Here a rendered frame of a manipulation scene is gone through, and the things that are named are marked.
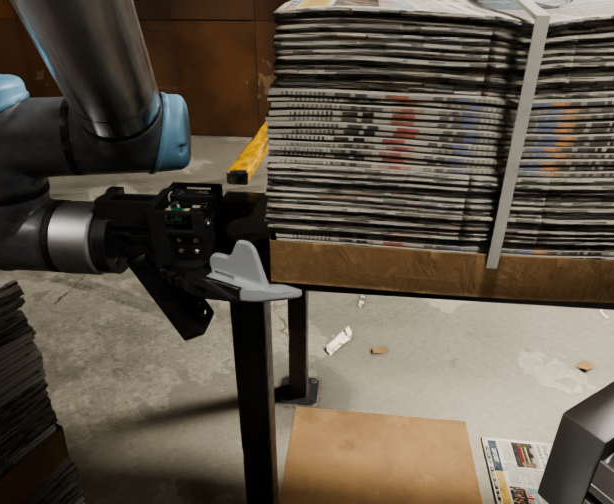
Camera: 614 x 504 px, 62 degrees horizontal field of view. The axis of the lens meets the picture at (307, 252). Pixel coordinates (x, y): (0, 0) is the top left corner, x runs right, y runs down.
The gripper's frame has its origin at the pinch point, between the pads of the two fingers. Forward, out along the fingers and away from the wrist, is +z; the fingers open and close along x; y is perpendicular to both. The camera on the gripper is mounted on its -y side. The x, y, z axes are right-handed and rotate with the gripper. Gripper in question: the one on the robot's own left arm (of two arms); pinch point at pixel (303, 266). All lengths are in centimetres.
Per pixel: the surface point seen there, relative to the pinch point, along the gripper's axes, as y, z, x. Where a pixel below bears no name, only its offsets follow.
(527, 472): -80, 49, 42
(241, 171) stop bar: 2.1, -10.7, 20.3
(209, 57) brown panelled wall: -31, -105, 328
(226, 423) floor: -81, -27, 49
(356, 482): -80, 8, 35
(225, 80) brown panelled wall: -47, -95, 328
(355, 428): -81, 7, 51
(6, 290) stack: 2.8, -23.9, -10.9
